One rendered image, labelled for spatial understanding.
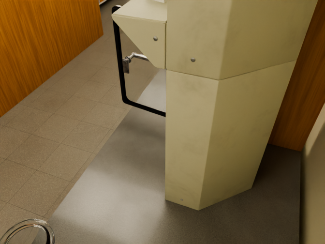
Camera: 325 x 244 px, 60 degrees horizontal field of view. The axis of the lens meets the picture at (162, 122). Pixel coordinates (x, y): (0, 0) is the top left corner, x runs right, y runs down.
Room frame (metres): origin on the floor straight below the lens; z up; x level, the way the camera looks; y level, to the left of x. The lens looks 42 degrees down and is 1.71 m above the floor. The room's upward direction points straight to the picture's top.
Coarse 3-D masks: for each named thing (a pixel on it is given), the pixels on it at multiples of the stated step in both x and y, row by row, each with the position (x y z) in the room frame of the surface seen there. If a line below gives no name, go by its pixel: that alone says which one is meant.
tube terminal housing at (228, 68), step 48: (192, 0) 0.49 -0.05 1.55; (240, 0) 0.47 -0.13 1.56; (288, 0) 0.51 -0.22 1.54; (192, 48) 0.48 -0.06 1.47; (240, 48) 0.48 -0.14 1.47; (288, 48) 0.53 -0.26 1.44; (192, 96) 0.48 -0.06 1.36; (240, 96) 0.49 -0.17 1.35; (192, 144) 0.48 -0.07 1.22; (240, 144) 0.50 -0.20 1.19; (192, 192) 0.47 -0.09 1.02; (240, 192) 0.53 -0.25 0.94
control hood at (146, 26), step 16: (144, 0) 0.62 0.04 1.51; (112, 16) 0.54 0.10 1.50; (128, 16) 0.53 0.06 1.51; (144, 16) 0.53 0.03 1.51; (160, 16) 0.53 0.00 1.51; (128, 32) 0.53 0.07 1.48; (144, 32) 0.52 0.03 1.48; (160, 32) 0.51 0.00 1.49; (144, 48) 0.52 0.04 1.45; (160, 48) 0.51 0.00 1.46; (160, 64) 0.51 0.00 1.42
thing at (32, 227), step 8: (16, 224) 0.30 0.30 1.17; (24, 224) 0.30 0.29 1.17; (32, 224) 0.30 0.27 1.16; (40, 224) 0.30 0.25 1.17; (48, 224) 0.30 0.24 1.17; (8, 232) 0.28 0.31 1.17; (16, 232) 0.28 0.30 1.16; (24, 232) 0.29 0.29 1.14; (32, 232) 0.30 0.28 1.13; (40, 232) 0.30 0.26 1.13; (48, 232) 0.28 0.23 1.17; (0, 240) 0.26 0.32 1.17; (8, 240) 0.27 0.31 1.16; (16, 240) 0.28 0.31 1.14; (24, 240) 0.29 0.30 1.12; (32, 240) 0.29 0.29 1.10; (40, 240) 0.30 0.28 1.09; (48, 240) 0.26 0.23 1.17
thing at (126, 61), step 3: (123, 60) 0.90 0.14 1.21; (126, 60) 0.90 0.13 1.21; (129, 60) 0.91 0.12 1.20; (123, 63) 0.90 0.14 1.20; (126, 63) 0.90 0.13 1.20; (123, 66) 0.91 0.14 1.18; (126, 66) 0.90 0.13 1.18; (123, 69) 0.91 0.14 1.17; (126, 69) 0.90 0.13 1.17; (123, 72) 0.91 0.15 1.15; (126, 72) 0.90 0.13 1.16; (129, 72) 0.90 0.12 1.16
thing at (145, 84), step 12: (120, 36) 0.93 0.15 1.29; (132, 48) 0.91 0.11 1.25; (132, 60) 0.91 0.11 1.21; (144, 60) 0.88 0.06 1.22; (132, 72) 0.91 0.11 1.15; (144, 72) 0.88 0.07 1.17; (156, 72) 0.86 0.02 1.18; (132, 84) 0.91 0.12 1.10; (144, 84) 0.89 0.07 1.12; (156, 84) 0.86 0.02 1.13; (132, 96) 0.91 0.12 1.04; (144, 96) 0.89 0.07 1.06; (156, 96) 0.86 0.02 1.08; (156, 108) 0.86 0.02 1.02
